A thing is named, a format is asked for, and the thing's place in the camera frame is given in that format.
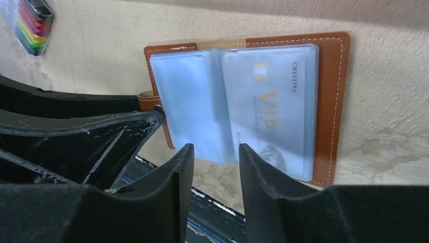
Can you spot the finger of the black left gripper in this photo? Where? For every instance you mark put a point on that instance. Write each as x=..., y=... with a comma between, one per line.
x=85, y=150
x=24, y=99

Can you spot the pack of coloured markers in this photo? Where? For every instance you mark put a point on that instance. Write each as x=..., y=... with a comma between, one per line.
x=31, y=22

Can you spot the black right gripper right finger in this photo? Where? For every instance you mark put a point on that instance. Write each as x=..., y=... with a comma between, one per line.
x=281, y=209

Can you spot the brown leather card holder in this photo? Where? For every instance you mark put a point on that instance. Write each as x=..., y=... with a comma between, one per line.
x=334, y=51

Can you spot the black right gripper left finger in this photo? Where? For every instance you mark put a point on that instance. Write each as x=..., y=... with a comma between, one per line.
x=152, y=209

